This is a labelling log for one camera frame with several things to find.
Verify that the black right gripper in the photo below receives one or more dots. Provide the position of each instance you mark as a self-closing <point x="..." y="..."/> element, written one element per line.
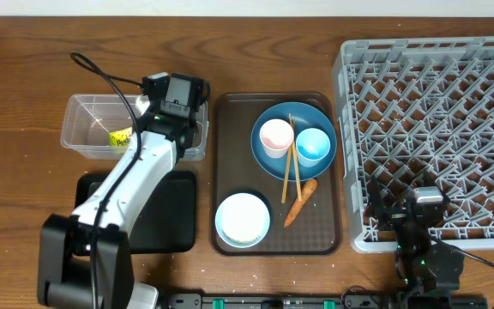
<point x="394" y="216"/>

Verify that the yellow snack wrapper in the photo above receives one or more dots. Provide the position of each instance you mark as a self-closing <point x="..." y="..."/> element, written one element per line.
<point x="120" y="138"/>

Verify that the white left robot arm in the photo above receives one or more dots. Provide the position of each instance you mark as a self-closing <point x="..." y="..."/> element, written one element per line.
<point x="85" y="258"/>

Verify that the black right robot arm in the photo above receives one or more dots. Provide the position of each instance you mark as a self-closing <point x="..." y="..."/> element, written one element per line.
<point x="431" y="271"/>

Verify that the grey dishwasher rack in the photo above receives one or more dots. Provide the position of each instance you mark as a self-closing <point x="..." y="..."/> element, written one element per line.
<point x="410" y="107"/>

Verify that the clear plastic bin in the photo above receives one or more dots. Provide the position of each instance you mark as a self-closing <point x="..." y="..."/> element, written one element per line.
<point x="89" y="118"/>

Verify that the orange carrot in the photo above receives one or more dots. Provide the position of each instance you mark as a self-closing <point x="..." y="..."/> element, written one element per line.
<point x="307" y="190"/>

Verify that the brown serving tray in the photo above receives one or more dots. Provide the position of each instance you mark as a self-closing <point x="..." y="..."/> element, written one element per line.
<point x="317" y="228"/>

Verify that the light blue cup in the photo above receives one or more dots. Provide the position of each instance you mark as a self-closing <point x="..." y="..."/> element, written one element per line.
<point x="312" y="146"/>

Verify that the pink cup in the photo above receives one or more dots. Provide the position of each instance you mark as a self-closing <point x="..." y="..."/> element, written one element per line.
<point x="276" y="136"/>

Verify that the wooden chopstick left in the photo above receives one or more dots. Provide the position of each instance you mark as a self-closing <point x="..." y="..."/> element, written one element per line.
<point x="288" y="165"/>

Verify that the dark blue plate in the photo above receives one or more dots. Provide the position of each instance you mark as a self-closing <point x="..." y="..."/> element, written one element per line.
<point x="306" y="117"/>

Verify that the black tray bin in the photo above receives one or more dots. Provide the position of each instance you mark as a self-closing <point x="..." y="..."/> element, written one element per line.
<point x="167" y="223"/>

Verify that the light blue rice bowl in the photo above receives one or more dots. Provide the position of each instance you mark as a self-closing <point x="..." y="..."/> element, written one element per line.
<point x="242" y="220"/>

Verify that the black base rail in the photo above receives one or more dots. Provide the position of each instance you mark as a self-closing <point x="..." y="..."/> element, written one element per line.
<point x="349" y="301"/>

